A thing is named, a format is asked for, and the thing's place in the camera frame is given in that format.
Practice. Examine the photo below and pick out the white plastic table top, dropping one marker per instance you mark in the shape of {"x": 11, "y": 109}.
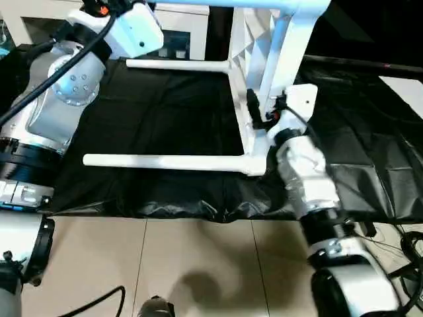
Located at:
{"x": 284, "y": 39}

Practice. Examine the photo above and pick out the white plastic table leg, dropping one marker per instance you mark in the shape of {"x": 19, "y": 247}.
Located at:
{"x": 218, "y": 6}
{"x": 178, "y": 65}
{"x": 165, "y": 162}

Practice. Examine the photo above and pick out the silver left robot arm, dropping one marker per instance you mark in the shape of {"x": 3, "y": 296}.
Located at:
{"x": 59, "y": 99}

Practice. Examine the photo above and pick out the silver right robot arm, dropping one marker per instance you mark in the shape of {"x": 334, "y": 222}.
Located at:
{"x": 307, "y": 172}

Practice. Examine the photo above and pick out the white cabinet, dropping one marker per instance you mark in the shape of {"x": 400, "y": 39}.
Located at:
{"x": 185, "y": 30}

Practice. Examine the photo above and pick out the black mat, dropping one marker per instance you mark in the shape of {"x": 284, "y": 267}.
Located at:
{"x": 165, "y": 112}

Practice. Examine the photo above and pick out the white flat board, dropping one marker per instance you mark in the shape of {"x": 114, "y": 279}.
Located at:
{"x": 404, "y": 87}

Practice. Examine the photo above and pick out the grey robot foot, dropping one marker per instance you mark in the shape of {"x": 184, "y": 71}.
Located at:
{"x": 155, "y": 308}

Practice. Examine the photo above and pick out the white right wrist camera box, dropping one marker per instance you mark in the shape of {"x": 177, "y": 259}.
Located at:
{"x": 301, "y": 99}

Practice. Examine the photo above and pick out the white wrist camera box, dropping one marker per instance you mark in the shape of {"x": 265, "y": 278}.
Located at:
{"x": 139, "y": 30}
{"x": 301, "y": 99}

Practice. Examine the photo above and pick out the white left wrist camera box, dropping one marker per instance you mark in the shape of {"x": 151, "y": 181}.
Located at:
{"x": 139, "y": 30}

